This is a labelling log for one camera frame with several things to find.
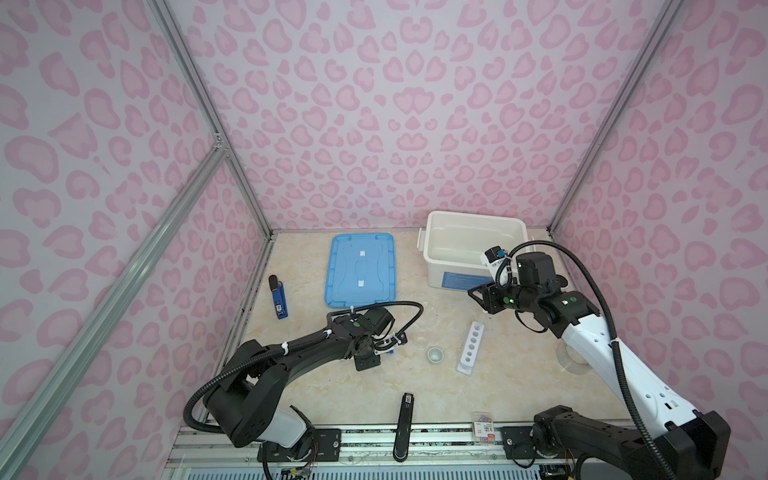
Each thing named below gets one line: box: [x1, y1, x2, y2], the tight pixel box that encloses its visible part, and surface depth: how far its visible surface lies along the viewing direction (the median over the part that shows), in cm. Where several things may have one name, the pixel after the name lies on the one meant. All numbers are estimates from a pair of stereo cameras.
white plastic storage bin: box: [416, 211, 535, 291], surface depth 103 cm
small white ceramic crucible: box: [427, 347, 444, 364], surface depth 87 cm
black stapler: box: [393, 393, 415, 463], surface depth 75 cm
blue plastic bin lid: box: [325, 233, 397, 308], surface depth 110 cm
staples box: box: [472, 411, 496, 446], surface depth 75 cm
